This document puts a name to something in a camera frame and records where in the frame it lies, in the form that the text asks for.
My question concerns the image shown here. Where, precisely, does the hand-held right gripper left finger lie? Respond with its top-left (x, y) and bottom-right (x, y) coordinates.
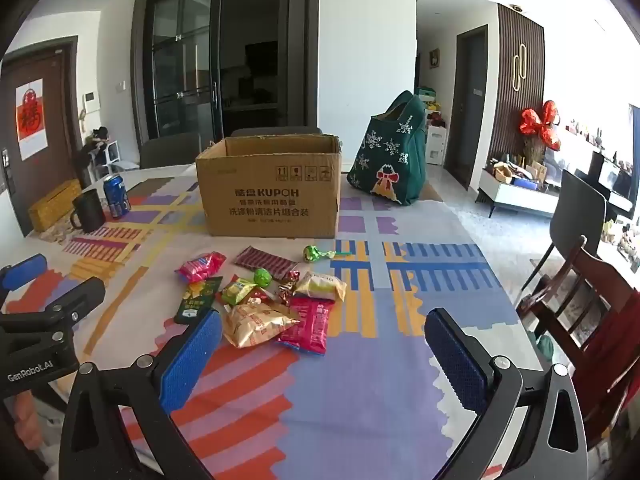
top-left (59, 309), bottom-right (223, 480)

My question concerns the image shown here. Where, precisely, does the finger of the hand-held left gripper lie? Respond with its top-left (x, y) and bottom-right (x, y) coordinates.
top-left (0, 254), bottom-right (49, 311)
top-left (0, 276), bottom-right (107, 347)

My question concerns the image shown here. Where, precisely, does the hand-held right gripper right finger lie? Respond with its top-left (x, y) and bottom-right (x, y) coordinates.
top-left (424, 307), bottom-right (590, 480)

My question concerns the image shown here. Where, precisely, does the dark green snack packet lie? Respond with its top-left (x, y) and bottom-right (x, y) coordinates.
top-left (173, 276), bottom-right (224, 325)

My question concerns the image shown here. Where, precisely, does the golden chips bag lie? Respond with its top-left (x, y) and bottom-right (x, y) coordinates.
top-left (221, 300), bottom-right (301, 349)

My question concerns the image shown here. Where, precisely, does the small green yellow packet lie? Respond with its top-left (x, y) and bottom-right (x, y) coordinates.
top-left (220, 275), bottom-right (261, 307)

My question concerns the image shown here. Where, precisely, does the pink red snack packet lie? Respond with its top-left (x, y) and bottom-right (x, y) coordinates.
top-left (277, 296), bottom-right (335, 356)

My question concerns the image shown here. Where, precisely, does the dark red striped packet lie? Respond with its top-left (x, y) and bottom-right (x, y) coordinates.
top-left (233, 245), bottom-right (299, 281)

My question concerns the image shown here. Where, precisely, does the cream yellow snack packet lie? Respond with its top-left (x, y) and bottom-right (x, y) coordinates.
top-left (294, 271), bottom-right (347, 303)

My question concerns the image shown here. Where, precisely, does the brown cardboard box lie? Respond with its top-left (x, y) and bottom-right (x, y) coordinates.
top-left (195, 133), bottom-right (344, 240)

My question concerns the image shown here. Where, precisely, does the person's left hand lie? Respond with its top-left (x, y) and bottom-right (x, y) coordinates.
top-left (9, 392), bottom-right (43, 461)

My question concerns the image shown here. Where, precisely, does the yellow woven tissue box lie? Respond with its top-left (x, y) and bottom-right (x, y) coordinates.
top-left (27, 178), bottom-right (83, 233)

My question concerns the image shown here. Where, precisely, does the colourful patterned tablecloth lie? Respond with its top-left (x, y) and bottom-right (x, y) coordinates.
top-left (0, 165), bottom-right (531, 480)

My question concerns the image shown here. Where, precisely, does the black mug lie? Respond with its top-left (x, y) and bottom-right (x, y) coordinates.
top-left (69, 192), bottom-right (107, 234)

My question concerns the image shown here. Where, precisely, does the blue soda can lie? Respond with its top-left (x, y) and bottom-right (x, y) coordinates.
top-left (102, 174), bottom-right (132, 219)

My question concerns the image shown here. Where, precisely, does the black and white plush toy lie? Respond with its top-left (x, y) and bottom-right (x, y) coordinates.
top-left (75, 126), bottom-right (111, 186)

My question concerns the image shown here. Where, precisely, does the brown wooden chair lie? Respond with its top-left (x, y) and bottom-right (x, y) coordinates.
top-left (517, 235), bottom-right (640, 456)

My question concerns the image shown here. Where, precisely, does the white shelf unit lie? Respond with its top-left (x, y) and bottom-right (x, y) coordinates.
top-left (97, 140), bottom-right (139, 177)

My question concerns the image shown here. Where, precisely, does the brown entrance door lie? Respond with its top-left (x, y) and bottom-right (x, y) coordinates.
top-left (0, 35), bottom-right (83, 238)

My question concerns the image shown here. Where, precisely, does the red and white door poster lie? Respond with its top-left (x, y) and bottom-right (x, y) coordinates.
top-left (15, 79), bottom-right (48, 148)

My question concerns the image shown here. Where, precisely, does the grey dining chair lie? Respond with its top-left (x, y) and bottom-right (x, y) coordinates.
top-left (520, 169), bottom-right (608, 306)
top-left (139, 132), bottom-right (203, 170)

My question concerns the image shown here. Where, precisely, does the white low cabinet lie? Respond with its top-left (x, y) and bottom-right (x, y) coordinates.
top-left (477, 167), bottom-right (561, 218)

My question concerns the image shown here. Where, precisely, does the pile of clutter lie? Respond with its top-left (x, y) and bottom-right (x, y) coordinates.
top-left (490, 155), bottom-right (548, 184)

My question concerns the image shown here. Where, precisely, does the green knitted snowflake bag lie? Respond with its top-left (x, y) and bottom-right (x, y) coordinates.
top-left (346, 91), bottom-right (430, 207)

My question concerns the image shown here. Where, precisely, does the small white hallway cabinet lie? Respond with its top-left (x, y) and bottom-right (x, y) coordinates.
top-left (425, 125), bottom-right (447, 166)

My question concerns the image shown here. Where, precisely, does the black monitor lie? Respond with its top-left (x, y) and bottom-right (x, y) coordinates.
top-left (590, 152), bottom-right (636, 206)

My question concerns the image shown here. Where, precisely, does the red foil balloon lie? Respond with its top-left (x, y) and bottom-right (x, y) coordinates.
top-left (519, 100), bottom-right (563, 151)

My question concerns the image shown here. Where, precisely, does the dark interior door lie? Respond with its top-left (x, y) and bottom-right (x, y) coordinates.
top-left (445, 25), bottom-right (488, 191)

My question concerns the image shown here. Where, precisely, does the black framed glass sliding door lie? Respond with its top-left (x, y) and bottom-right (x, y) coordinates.
top-left (132, 0), bottom-right (321, 146)

